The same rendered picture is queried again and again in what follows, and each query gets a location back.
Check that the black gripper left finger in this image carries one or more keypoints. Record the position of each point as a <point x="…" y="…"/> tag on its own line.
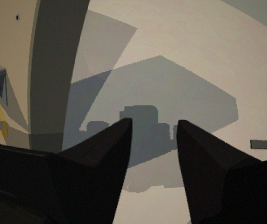
<point x="78" y="186"/>

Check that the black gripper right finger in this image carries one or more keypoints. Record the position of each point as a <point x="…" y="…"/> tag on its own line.
<point x="222" y="184"/>

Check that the grey flat bar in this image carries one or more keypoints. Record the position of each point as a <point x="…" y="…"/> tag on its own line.
<point x="255" y="144"/>

